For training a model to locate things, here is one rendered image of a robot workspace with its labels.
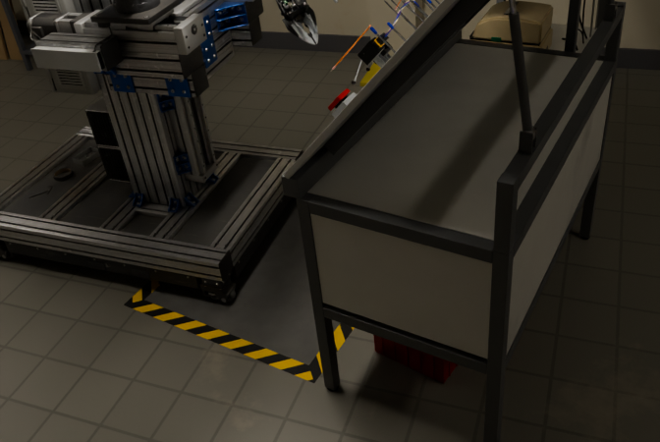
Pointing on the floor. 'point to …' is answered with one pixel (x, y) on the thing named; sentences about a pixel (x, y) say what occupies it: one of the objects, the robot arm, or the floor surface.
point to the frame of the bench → (494, 365)
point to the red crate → (425, 363)
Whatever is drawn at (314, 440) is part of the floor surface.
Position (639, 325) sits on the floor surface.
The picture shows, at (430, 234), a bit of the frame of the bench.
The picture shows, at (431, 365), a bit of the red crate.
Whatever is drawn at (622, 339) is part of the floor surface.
